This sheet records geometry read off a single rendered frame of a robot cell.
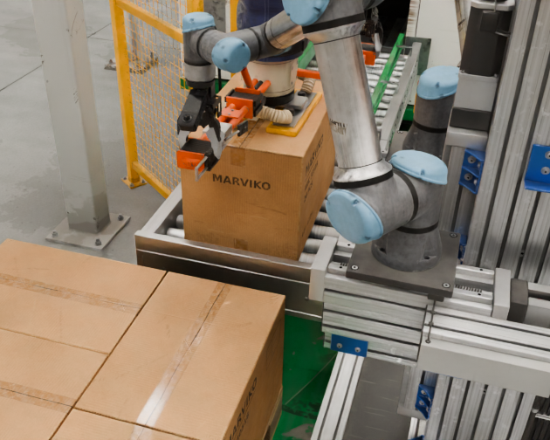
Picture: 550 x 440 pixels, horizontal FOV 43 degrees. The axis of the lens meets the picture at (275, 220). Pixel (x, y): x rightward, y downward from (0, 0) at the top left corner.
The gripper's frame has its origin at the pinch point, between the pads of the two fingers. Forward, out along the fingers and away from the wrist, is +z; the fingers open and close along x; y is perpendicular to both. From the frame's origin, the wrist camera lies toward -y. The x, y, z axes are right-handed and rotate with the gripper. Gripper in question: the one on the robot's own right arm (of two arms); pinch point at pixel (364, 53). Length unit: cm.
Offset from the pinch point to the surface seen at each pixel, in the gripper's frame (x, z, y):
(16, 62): -294, 109, -189
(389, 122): 6, 49, -51
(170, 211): -56, 48, 49
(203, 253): -36, 49, 68
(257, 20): -27, -20, 40
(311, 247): -5, 54, 46
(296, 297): -4, 59, 67
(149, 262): -56, 57, 68
